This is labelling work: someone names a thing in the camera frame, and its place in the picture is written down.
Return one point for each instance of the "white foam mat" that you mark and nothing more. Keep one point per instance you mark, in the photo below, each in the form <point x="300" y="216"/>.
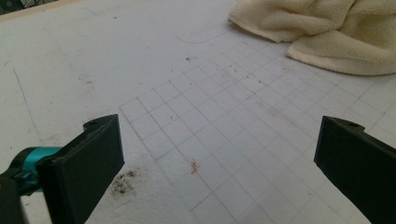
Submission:
<point x="186" y="46"/>

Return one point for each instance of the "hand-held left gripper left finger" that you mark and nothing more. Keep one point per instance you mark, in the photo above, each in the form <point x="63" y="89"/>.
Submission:
<point x="81" y="174"/>

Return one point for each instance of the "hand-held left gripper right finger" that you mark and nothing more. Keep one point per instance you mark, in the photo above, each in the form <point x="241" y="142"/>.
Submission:
<point x="358" y="165"/>

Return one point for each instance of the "cream towel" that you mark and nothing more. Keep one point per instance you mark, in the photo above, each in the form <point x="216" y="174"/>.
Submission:
<point x="327" y="37"/>

